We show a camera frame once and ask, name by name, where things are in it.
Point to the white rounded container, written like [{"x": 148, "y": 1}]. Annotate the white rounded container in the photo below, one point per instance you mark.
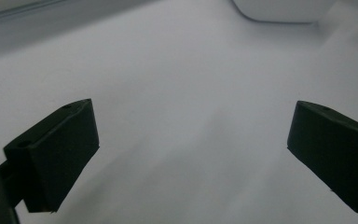
[{"x": 279, "y": 11}]

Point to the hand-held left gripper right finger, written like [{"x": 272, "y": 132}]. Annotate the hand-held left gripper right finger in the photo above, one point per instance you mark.
[{"x": 332, "y": 149}]

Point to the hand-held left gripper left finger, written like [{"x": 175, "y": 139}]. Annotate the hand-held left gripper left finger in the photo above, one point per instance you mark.
[{"x": 59, "y": 155}]

